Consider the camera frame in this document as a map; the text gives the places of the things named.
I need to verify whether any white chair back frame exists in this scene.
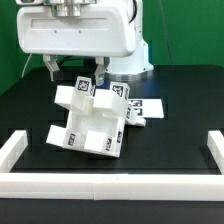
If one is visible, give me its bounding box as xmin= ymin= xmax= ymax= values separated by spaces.
xmin=53 ymin=84 xmax=148 ymax=128

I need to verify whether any white left fence bar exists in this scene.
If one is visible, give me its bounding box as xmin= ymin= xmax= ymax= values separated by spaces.
xmin=0 ymin=130 xmax=28 ymax=173

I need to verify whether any white cable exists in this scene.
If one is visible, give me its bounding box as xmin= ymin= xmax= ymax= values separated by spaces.
xmin=21 ymin=53 xmax=34 ymax=79

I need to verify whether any white right fence bar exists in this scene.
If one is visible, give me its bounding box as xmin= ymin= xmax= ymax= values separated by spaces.
xmin=207 ymin=130 xmax=224 ymax=175

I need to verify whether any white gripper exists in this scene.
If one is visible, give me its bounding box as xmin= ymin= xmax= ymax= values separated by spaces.
xmin=15 ymin=0 xmax=136 ymax=86

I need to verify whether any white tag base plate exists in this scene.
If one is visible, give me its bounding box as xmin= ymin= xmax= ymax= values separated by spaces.
xmin=128 ymin=99 xmax=164 ymax=118

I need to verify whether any white chair seat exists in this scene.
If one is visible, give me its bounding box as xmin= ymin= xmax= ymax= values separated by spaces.
xmin=62 ymin=112 xmax=125 ymax=158

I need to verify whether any white chair nut cube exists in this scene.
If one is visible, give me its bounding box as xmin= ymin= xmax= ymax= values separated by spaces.
xmin=110 ymin=82 xmax=130 ymax=100
xmin=75 ymin=76 xmax=95 ymax=96

